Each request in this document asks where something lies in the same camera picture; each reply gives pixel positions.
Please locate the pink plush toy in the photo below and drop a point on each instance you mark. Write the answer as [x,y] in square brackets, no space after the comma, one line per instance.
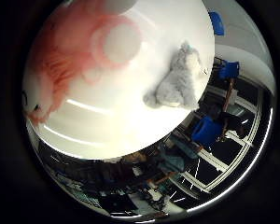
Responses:
[62,62]

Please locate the grey plush toy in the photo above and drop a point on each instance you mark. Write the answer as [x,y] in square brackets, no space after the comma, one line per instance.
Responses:
[177,81]

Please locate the blue plastic chair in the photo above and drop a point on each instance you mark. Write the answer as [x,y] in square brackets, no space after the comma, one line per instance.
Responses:
[206,130]
[216,23]
[229,69]

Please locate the wooden pole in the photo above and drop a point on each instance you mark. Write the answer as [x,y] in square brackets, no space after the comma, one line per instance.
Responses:
[227,102]

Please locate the person with blond hair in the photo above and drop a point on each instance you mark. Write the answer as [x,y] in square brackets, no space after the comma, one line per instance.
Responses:
[135,157]

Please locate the blue grey jacket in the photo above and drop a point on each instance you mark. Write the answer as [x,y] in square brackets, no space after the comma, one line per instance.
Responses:
[174,161]

